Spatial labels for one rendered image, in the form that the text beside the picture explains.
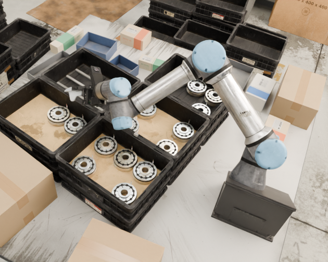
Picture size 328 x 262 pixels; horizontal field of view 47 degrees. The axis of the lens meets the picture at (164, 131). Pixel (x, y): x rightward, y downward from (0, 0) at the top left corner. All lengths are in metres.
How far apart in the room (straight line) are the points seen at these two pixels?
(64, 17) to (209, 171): 2.57
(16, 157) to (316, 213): 1.98
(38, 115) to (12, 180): 0.41
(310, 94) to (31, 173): 1.47
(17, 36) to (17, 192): 1.79
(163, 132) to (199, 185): 0.30
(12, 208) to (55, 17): 2.70
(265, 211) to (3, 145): 1.11
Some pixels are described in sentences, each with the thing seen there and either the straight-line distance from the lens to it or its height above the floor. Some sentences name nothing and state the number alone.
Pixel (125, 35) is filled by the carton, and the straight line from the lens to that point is 2.44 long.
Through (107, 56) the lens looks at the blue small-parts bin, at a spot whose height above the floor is 0.74.
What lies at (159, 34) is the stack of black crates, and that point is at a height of 0.27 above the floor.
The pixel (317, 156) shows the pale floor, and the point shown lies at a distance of 3.12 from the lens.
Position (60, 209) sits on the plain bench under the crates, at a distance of 1.73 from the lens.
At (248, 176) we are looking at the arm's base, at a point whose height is 0.97.
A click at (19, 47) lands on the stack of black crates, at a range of 3.04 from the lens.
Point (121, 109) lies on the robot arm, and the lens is 1.42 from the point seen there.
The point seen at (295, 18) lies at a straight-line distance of 4.23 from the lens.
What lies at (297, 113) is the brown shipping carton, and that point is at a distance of 2.15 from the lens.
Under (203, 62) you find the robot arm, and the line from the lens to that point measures 1.37.
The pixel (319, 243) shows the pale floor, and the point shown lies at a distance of 2.72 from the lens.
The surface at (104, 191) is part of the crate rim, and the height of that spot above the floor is 0.93.
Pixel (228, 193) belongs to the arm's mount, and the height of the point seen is 0.92.
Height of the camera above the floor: 2.20
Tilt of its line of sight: 50 degrees down
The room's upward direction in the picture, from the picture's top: 9 degrees clockwise
